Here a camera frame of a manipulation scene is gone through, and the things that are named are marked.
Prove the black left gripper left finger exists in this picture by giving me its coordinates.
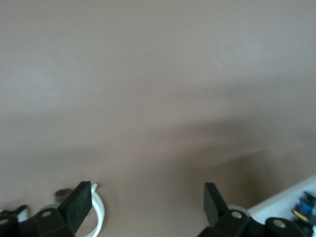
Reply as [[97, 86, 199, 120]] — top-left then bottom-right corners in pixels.
[[18, 181, 92, 237]]

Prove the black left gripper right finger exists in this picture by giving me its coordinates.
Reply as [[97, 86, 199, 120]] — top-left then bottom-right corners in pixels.
[[198, 182, 251, 237]]

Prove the brown block with metal bolt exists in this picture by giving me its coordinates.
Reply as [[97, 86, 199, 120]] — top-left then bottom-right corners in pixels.
[[54, 188, 74, 203]]

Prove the small black switch part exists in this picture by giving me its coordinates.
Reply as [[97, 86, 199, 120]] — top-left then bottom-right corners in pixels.
[[0, 204, 31, 223]]

